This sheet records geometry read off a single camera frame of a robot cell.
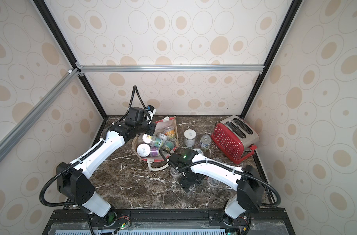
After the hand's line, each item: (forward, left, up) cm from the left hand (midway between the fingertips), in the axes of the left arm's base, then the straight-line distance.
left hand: (159, 123), depth 81 cm
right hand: (-27, -21, -17) cm, 38 cm away
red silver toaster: (-3, -45, -8) cm, 45 cm away
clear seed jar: (0, -28, -18) cm, 34 cm away
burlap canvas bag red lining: (-7, +4, -16) cm, 18 cm away
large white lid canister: (+4, -18, -16) cm, 25 cm away
